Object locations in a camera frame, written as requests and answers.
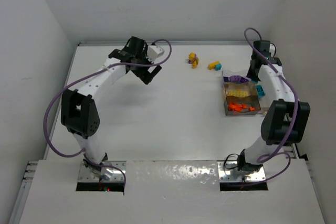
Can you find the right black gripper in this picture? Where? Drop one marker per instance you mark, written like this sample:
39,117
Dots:
252,71

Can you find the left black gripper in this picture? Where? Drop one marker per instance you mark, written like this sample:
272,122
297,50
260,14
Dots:
143,69

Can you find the small lilac lego piece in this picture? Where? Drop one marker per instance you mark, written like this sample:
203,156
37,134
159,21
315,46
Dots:
243,80

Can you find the yellow lego plate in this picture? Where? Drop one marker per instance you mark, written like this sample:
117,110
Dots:
237,93

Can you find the yellow and teal lego block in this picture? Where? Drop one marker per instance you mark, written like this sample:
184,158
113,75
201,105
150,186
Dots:
215,66

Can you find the large orange curved lego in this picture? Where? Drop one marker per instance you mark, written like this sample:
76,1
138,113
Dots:
239,107

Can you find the yellow purple striped lego figure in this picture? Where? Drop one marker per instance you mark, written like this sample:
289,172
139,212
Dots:
193,60

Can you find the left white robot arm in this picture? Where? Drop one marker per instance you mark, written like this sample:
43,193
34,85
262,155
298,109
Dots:
79,112

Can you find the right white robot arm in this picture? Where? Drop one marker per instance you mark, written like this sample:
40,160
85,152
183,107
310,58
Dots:
286,117

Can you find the amber tinted plastic container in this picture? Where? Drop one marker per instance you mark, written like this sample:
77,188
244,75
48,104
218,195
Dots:
246,90

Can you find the grey clear plastic container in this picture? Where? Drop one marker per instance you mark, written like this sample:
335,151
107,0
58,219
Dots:
248,102

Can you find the tall clear side container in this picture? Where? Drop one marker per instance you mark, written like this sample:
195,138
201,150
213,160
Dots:
263,100

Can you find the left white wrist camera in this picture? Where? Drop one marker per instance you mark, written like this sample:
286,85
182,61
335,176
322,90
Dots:
153,52

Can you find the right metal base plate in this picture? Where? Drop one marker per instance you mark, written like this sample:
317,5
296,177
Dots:
230,174

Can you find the metal base plate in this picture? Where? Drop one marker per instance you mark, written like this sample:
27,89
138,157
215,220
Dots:
230,174
112,173

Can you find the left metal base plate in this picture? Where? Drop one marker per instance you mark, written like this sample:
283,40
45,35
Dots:
112,173

